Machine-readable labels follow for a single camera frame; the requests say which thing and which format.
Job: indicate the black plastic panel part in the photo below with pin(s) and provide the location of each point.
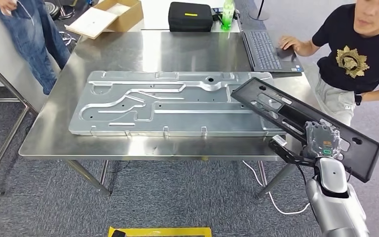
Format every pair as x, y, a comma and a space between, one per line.
367, 160

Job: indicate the large stamped metal panel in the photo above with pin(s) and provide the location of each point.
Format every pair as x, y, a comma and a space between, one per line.
192, 98

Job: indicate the person's hand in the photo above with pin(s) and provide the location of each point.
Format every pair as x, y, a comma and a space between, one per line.
7, 6

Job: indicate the black wristwatch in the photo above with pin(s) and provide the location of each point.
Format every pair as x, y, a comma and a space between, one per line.
358, 99

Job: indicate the black zip case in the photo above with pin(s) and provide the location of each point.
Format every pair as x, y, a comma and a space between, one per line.
189, 19

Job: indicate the steel workbench table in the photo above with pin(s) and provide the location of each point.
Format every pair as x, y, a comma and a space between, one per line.
176, 49

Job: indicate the chrome round stand base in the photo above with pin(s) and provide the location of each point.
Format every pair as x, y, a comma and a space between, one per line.
58, 8

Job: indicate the steel side table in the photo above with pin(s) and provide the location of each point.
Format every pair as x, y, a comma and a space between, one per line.
0, 100

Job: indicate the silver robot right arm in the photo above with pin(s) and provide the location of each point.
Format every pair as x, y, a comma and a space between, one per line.
333, 202

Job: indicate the black robot foot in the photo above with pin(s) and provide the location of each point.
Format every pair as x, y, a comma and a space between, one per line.
118, 234

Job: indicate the green drink bottle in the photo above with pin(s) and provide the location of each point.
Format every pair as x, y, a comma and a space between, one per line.
227, 16

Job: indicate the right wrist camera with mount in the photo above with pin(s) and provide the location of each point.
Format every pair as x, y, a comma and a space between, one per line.
279, 140

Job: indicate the person's right forearm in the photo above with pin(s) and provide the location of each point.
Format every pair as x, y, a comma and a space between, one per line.
307, 49

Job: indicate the grey laptop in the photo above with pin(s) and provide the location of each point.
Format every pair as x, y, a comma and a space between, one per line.
261, 49

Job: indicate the pole stand with round base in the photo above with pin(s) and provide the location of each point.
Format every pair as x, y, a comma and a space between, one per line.
258, 14

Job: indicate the open cardboard box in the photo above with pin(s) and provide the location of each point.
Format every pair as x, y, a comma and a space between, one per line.
94, 23

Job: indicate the person's right hand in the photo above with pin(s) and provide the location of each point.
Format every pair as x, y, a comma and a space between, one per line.
291, 43

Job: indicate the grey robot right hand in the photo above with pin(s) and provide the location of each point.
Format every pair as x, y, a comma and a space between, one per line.
323, 140

